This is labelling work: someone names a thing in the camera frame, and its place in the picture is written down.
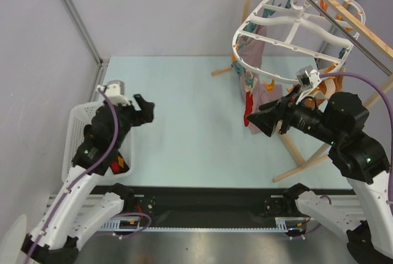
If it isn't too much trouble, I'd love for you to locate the black argyle sock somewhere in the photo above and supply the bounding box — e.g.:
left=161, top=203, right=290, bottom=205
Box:
left=83, top=124, right=95, bottom=141
left=110, top=152, right=130, bottom=175

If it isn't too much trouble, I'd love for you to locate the teal clothespin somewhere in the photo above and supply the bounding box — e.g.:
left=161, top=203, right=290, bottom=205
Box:
left=244, top=74, right=258, bottom=93
left=231, top=61, right=244, bottom=77

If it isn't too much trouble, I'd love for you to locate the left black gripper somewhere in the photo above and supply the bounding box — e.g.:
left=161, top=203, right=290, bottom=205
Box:
left=112, top=93, right=155, bottom=149

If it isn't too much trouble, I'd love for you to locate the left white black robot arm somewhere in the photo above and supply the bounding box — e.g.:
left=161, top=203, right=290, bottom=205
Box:
left=21, top=94, right=155, bottom=263

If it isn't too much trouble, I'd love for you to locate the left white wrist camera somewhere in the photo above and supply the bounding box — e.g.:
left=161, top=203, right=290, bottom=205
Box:
left=96, top=80, right=131, bottom=106

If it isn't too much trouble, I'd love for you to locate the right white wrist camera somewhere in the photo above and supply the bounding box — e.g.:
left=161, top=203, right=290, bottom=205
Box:
left=296, top=66, right=322, bottom=100

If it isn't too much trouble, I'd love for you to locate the white plastic laundry basket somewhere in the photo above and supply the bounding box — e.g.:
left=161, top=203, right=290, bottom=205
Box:
left=61, top=101, right=135, bottom=185

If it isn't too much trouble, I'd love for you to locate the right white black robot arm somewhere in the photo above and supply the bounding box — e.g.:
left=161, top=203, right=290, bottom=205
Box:
left=247, top=87, right=392, bottom=263

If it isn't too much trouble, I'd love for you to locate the white round clip hanger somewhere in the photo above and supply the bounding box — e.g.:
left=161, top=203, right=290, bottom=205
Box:
left=232, top=0, right=359, bottom=84

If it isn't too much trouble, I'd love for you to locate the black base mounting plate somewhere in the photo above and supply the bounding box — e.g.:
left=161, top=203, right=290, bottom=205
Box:
left=88, top=185, right=308, bottom=228

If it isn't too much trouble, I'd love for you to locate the wooden drying rack frame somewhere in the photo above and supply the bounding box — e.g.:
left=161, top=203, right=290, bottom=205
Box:
left=211, top=0, right=393, bottom=184

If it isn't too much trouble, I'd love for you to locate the mauve hanging sock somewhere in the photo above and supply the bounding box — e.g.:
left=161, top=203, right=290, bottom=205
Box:
left=237, top=36, right=282, bottom=134

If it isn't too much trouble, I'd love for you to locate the red beige fox sock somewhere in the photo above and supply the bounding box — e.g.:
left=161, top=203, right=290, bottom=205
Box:
left=243, top=91, right=254, bottom=127

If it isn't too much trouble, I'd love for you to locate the white slotted cable duct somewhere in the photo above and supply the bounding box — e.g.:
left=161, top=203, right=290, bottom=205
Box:
left=101, top=218, right=292, bottom=233

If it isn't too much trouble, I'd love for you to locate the orange clothespin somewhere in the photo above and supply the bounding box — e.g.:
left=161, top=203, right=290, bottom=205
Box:
left=263, top=80, right=275, bottom=92

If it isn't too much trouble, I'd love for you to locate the metal hanging rod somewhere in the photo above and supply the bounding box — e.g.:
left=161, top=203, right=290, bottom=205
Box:
left=273, top=0, right=393, bottom=77

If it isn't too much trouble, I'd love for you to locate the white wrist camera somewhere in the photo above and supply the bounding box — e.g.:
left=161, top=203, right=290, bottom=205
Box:
left=96, top=80, right=131, bottom=106
left=296, top=66, right=322, bottom=100

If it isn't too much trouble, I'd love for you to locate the orange brown hanging sock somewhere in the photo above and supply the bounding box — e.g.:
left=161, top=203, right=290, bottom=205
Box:
left=302, top=76, right=343, bottom=109

